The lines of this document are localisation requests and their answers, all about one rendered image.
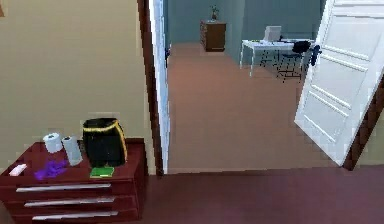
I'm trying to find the brown wooden cabinet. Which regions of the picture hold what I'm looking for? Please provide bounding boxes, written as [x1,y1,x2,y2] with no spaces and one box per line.
[199,19,227,53]

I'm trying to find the small potted house plant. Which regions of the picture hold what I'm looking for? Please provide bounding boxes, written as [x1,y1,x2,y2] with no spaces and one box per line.
[209,4,220,22]

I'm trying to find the black office chair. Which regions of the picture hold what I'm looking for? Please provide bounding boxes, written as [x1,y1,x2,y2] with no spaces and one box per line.
[277,40,312,82]

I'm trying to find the white desk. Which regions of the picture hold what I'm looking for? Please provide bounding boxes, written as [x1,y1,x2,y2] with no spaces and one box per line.
[238,38,316,78]

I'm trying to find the short white paper roll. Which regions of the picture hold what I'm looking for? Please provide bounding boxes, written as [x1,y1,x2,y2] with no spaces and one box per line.
[42,132,64,154]

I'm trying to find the purple cloth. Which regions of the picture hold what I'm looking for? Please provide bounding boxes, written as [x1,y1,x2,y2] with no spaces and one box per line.
[33,159,69,181]

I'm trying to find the dark red chest of drawers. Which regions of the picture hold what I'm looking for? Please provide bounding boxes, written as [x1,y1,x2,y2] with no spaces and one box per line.
[0,138,148,224]

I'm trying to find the white room door seen edgewise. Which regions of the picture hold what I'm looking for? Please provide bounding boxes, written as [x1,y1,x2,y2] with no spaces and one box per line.
[148,0,171,175]

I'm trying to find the black bag with yellow trim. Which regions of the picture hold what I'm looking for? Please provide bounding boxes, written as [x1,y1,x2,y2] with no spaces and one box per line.
[82,117,129,169]

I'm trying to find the small white pink box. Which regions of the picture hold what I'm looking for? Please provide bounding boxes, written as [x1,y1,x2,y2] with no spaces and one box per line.
[8,163,28,177]

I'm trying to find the white panelled room door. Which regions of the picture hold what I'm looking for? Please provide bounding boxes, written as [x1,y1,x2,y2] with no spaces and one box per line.
[293,0,384,167]

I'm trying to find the black door handle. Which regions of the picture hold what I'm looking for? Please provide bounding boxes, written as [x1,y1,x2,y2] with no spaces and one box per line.
[309,44,323,67]

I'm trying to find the green book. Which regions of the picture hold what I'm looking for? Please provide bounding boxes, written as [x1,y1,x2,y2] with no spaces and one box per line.
[89,166,116,179]

